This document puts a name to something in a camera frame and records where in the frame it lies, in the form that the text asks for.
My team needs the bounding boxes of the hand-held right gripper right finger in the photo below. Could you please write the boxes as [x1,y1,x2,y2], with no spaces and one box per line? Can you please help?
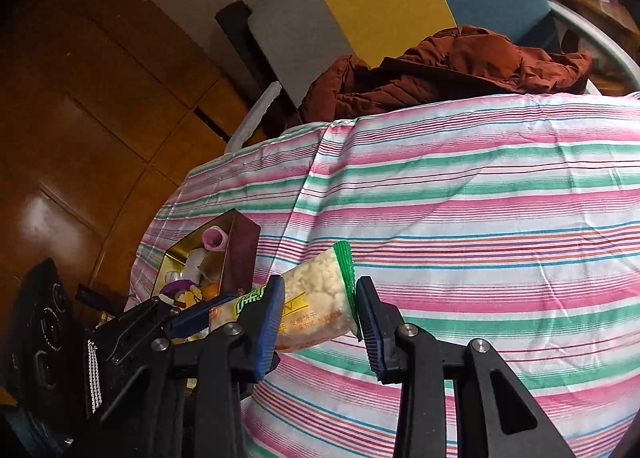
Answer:
[354,276,576,458]

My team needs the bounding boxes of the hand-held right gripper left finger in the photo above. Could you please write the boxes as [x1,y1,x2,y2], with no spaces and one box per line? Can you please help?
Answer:
[97,274,287,458]

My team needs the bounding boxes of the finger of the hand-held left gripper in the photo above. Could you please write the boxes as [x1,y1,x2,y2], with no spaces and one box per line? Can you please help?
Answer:
[97,294,238,366]
[122,298,181,326]

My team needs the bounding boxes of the white foam block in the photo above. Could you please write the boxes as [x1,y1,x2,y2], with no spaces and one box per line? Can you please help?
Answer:
[182,248,208,279]

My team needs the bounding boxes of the green edged snack packet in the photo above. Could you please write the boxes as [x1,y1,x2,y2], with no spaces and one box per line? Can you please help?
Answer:
[209,241,362,354]

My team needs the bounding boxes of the gold tin box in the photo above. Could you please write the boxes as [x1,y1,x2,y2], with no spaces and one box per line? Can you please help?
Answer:
[150,209,262,311]

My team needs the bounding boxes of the pink hair roller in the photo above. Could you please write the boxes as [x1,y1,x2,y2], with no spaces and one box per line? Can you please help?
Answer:
[202,226,231,251]

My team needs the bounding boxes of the black bar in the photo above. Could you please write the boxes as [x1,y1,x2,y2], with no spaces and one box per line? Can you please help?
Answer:
[75,284,121,313]

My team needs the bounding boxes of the striped pink green cloth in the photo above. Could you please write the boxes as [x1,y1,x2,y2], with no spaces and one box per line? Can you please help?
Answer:
[129,92,640,458]

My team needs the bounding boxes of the rust brown jacket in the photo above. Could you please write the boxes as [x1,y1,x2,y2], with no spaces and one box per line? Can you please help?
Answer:
[298,25,593,129]

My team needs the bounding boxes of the grey yellow blue chair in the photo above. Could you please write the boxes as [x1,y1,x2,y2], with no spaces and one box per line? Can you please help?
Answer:
[227,0,640,153]

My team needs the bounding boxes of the wooden side table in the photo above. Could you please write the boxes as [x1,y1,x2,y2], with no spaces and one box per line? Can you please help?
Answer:
[557,0,640,38]

